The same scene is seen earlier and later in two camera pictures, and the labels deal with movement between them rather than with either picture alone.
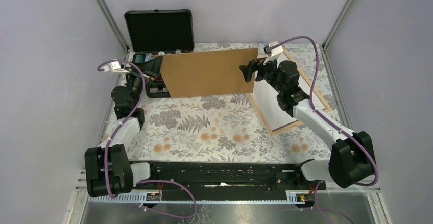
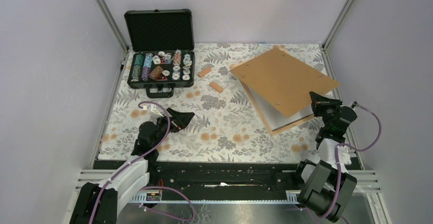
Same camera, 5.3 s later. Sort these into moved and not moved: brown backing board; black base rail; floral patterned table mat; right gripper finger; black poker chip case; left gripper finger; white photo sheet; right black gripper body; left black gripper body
Moved: right black gripper body; right gripper finger; left gripper finger; left black gripper body; brown backing board
Not moved: floral patterned table mat; black base rail; black poker chip case; white photo sheet
